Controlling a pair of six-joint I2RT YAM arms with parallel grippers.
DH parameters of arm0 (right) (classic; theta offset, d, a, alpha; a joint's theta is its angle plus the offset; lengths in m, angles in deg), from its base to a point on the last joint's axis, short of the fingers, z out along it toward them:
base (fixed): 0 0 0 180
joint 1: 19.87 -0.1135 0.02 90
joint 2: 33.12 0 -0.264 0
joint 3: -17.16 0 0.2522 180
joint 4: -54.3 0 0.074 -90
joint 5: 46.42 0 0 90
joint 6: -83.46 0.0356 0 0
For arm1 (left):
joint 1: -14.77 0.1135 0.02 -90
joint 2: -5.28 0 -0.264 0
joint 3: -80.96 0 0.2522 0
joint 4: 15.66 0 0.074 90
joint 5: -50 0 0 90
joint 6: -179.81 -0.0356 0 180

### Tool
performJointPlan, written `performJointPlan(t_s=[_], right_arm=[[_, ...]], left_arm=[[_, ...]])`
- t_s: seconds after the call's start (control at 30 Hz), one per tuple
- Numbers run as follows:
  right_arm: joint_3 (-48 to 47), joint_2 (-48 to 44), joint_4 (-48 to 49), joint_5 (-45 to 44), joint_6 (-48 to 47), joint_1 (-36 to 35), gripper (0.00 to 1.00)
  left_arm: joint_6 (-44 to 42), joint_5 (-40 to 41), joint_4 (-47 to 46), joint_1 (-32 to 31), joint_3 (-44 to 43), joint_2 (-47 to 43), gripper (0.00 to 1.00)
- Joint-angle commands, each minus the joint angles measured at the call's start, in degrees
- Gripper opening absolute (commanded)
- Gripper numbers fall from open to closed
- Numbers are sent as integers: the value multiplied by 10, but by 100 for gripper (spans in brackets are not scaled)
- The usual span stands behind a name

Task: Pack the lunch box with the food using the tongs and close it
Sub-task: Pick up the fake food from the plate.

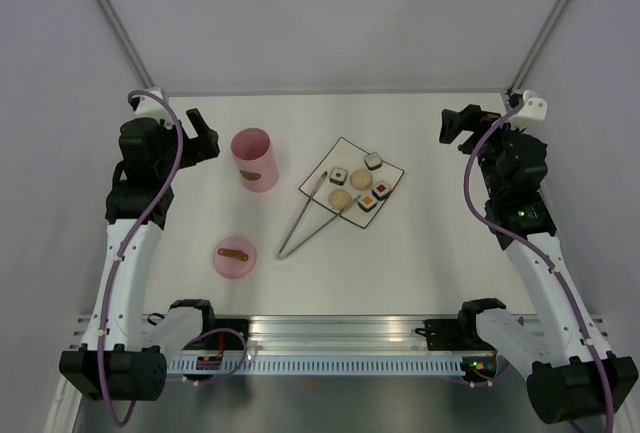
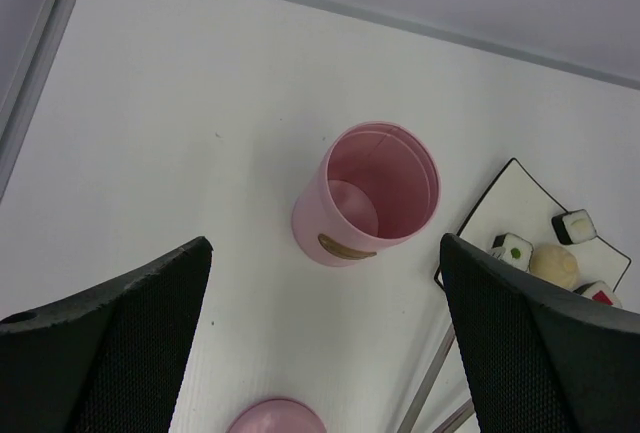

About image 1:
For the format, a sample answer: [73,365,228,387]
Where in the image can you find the pink round container lid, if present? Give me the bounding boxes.
[213,236,257,280]

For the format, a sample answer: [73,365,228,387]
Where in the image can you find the pink cylindrical lunch container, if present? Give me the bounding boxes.
[230,128,279,193]

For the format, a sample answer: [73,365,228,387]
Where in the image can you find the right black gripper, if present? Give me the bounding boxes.
[439,104,528,198]

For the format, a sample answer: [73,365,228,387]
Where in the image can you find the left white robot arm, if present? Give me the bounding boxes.
[59,109,220,401]

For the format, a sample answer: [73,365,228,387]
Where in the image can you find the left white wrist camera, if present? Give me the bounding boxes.
[128,95,168,122]

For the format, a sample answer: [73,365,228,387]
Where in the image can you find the sushi roll green centre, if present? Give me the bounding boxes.
[329,167,348,186]

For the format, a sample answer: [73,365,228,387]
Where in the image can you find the white slotted cable duct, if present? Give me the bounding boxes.
[168,354,463,377]

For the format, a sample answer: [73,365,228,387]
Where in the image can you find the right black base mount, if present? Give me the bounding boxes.
[423,318,467,352]

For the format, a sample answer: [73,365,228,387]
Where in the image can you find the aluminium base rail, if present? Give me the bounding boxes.
[69,312,611,354]

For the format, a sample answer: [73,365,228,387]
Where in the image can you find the sushi roll red centre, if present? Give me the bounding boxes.
[371,180,392,201]

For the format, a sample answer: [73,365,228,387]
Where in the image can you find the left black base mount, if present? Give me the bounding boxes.
[205,318,250,353]

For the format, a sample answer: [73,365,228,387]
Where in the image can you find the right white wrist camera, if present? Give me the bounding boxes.
[515,89,548,122]

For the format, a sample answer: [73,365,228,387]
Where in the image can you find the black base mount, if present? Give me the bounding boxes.
[205,318,250,353]
[423,318,467,352]

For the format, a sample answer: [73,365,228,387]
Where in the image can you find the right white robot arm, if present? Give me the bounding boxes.
[439,105,639,432]

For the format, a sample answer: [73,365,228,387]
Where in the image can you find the sushi roll white centre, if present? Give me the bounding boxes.
[364,152,383,171]

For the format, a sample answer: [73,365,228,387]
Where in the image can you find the metal tongs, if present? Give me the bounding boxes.
[277,170,362,261]

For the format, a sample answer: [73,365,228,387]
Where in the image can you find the beige bun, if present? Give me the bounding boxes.
[328,189,352,211]
[350,169,373,191]

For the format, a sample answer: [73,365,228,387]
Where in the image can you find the sushi roll orange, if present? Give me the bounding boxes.
[358,194,378,213]

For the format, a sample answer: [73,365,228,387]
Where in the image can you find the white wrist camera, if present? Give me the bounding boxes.
[515,89,548,122]
[128,95,168,122]

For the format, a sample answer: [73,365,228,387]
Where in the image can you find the white square plate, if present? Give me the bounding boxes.
[299,137,405,229]

